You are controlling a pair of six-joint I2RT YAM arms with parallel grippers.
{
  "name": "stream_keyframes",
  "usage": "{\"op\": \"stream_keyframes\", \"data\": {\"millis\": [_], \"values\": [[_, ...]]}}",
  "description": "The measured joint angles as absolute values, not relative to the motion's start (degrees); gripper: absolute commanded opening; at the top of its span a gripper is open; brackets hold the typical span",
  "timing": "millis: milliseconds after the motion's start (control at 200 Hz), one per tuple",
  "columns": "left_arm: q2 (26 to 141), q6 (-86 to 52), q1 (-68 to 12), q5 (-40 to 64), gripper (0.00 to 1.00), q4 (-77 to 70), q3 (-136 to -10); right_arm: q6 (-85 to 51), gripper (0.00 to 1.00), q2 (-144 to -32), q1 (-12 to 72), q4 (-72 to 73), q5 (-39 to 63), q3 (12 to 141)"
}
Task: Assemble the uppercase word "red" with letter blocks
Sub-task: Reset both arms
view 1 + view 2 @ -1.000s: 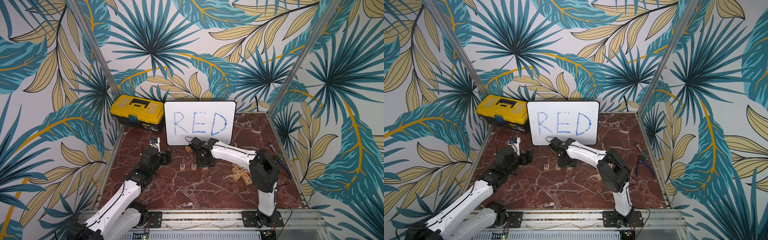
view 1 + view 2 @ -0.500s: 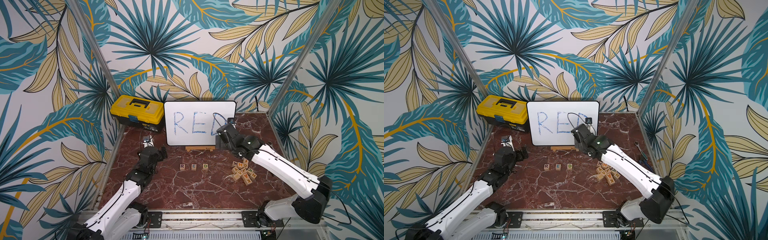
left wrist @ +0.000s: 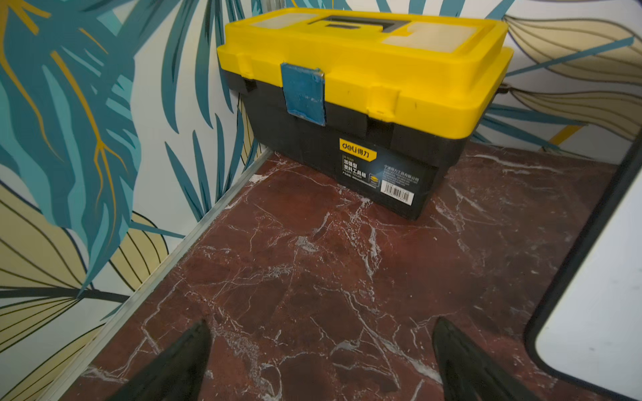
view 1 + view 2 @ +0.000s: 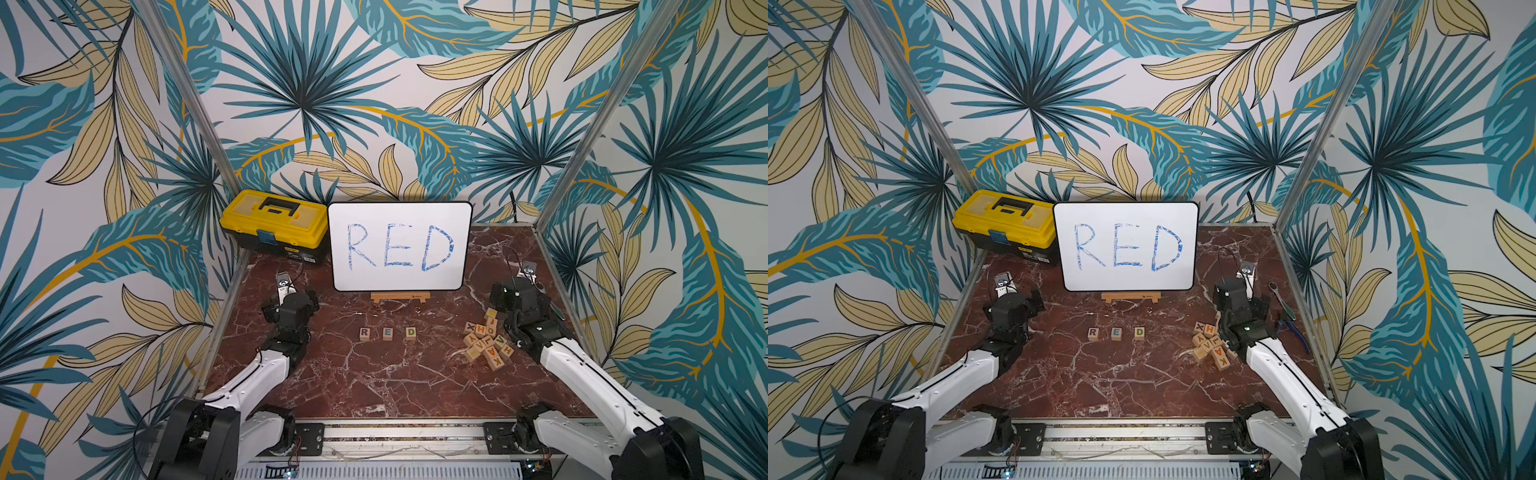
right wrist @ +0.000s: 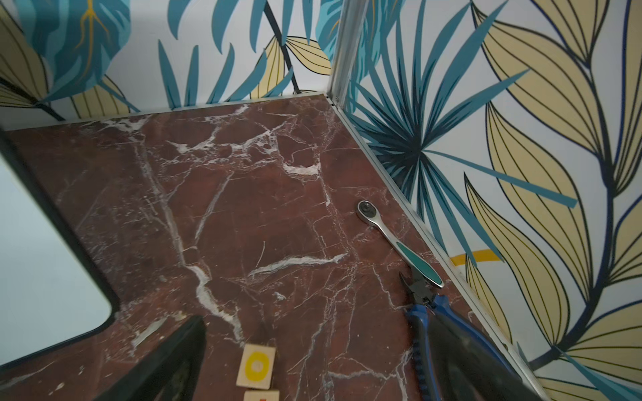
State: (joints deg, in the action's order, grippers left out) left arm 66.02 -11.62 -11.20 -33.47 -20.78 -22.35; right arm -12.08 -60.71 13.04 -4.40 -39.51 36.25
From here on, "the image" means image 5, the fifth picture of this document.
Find blue handled pliers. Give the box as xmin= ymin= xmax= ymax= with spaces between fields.
xmin=398 ymin=270 xmax=523 ymax=401

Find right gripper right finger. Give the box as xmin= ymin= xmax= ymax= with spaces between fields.
xmin=426 ymin=314 xmax=541 ymax=400

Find wooden block letter H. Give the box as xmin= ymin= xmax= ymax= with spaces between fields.
xmin=243 ymin=390 xmax=280 ymax=401

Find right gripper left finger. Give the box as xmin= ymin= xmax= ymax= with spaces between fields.
xmin=96 ymin=316 xmax=207 ymax=400

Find wooden block letter O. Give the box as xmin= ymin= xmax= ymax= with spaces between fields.
xmin=236 ymin=344 xmax=276 ymax=390

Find whiteboard with RED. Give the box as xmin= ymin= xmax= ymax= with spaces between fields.
xmin=1 ymin=131 xmax=120 ymax=370

